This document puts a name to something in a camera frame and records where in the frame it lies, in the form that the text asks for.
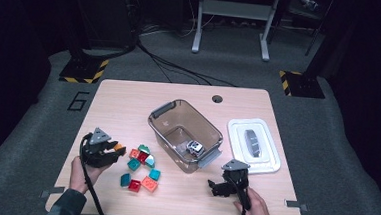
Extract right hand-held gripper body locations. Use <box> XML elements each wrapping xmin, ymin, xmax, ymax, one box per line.
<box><xmin>218</xmin><ymin>158</ymin><xmax>255</xmax><ymax>211</ymax></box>

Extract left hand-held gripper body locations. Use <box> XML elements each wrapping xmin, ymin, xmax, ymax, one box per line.
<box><xmin>80</xmin><ymin>126</ymin><xmax>114</xmax><ymax>170</ymax></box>

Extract salmon square toy block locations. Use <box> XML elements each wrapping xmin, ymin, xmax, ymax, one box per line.
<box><xmin>128</xmin><ymin>148</ymin><xmax>141</xmax><ymax>161</ymax></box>

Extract red toy block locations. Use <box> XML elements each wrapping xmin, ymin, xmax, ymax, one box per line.
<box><xmin>126</xmin><ymin>179</ymin><xmax>142</xmax><ymax>194</ymax></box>
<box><xmin>136</xmin><ymin>151</ymin><xmax>150</xmax><ymax>164</ymax></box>

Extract light teal toy block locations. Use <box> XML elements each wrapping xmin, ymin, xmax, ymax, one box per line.
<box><xmin>144</xmin><ymin>154</ymin><xmax>157</xmax><ymax>169</ymax></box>

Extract white storage box lid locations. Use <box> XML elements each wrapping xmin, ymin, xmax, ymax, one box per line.
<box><xmin>224</xmin><ymin>116</ymin><xmax>285</xmax><ymax>177</ymax></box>

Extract white and black toy car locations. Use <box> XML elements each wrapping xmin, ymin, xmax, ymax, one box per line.
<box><xmin>185</xmin><ymin>139</ymin><xmax>206</xmax><ymax>158</ymax></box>

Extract salmon long toy block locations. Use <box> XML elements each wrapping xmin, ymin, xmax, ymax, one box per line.
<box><xmin>139</xmin><ymin>176</ymin><xmax>159</xmax><ymax>194</ymax></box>

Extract translucent grey storage box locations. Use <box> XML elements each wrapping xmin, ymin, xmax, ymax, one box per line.
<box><xmin>145</xmin><ymin>97</ymin><xmax>227</xmax><ymax>177</ymax></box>

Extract person's left hand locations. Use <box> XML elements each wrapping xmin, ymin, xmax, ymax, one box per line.
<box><xmin>68</xmin><ymin>155</ymin><xmax>110</xmax><ymax>197</ymax></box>

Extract person's right hand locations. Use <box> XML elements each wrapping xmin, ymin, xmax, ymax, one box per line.
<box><xmin>232</xmin><ymin>186</ymin><xmax>275</xmax><ymax>215</ymax></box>

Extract black hazard-striped stand base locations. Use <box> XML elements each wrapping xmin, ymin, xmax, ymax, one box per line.
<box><xmin>58</xmin><ymin>55</ymin><xmax>110</xmax><ymax>86</ymax></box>
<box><xmin>276</xmin><ymin>70</ymin><xmax>328</xmax><ymax>100</ymax></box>

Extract black equipment cabinet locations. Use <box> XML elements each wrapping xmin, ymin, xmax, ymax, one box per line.
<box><xmin>65</xmin><ymin>0</ymin><xmax>143</xmax><ymax>52</ymax></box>

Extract grey device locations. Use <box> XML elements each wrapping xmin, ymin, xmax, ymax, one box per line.
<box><xmin>299</xmin><ymin>0</ymin><xmax>319</xmax><ymax>12</ymax></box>

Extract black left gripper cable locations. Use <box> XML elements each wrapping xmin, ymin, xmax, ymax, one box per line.
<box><xmin>76</xmin><ymin>134</ymin><xmax>114</xmax><ymax>215</ymax></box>

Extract grey metal table bracket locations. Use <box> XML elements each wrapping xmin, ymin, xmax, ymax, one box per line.
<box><xmin>284</xmin><ymin>200</ymin><xmax>309</xmax><ymax>213</ymax></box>
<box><xmin>40</xmin><ymin>185</ymin><xmax>66</xmax><ymax>200</ymax></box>

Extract thick black floor cable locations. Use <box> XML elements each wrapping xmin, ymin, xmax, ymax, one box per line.
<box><xmin>80</xmin><ymin>30</ymin><xmax>141</xmax><ymax>62</ymax></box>

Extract thin black floor cables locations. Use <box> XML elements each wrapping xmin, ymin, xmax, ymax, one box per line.
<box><xmin>134</xmin><ymin>41</ymin><xmax>240</xmax><ymax>88</ymax></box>

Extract grey metal desk frame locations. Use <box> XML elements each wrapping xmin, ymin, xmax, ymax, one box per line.
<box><xmin>191</xmin><ymin>0</ymin><xmax>283</xmax><ymax>63</ymax></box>

